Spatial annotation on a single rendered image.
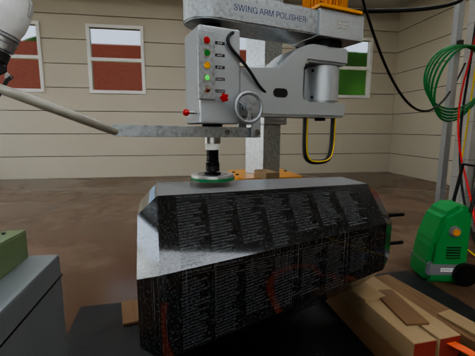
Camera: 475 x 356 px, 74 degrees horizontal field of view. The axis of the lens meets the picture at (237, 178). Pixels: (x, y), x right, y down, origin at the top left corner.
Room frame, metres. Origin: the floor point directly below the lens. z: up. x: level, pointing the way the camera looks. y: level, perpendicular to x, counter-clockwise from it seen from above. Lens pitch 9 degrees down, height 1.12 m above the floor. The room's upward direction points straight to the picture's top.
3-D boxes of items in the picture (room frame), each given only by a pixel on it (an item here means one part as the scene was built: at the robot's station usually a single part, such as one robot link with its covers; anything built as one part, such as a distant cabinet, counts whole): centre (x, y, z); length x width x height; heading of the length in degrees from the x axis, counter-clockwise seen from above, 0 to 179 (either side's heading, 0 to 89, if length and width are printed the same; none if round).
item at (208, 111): (1.59, 0.05, 1.34); 0.36 x 0.22 x 0.45; 115
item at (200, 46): (1.43, 0.14, 1.39); 0.08 x 0.03 x 0.28; 115
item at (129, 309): (1.76, 0.65, 0.02); 0.25 x 0.10 x 0.01; 22
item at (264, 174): (2.17, -0.20, 0.81); 0.20 x 0.10 x 0.05; 21
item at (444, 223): (2.29, -1.56, 0.43); 0.35 x 0.35 x 0.87; 88
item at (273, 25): (1.71, -0.19, 1.63); 0.96 x 0.25 x 0.17; 115
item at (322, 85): (1.84, -0.47, 1.36); 0.19 x 0.19 x 0.20
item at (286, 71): (1.71, -0.24, 1.32); 0.74 x 0.23 x 0.49; 115
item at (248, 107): (1.50, -0.04, 1.22); 0.15 x 0.10 x 0.15; 115
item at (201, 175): (1.56, 0.12, 0.89); 0.21 x 0.21 x 0.01
